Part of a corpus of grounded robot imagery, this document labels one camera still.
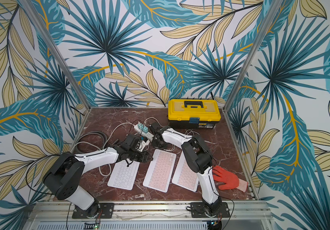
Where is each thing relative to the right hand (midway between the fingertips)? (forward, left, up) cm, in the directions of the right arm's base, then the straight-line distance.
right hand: (156, 146), depth 97 cm
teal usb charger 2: (+11, +8, +5) cm, 14 cm away
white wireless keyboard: (-20, +19, 0) cm, 27 cm away
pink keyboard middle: (-19, -2, -1) cm, 19 cm away
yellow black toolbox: (+15, -25, +16) cm, 33 cm away
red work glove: (-24, -44, -1) cm, 50 cm away
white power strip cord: (-2, +36, +3) cm, 37 cm away
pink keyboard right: (-21, -17, -1) cm, 26 cm away
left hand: (-12, +4, +4) cm, 13 cm away
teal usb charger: (+13, +11, +6) cm, 18 cm away
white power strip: (+8, +6, +2) cm, 10 cm away
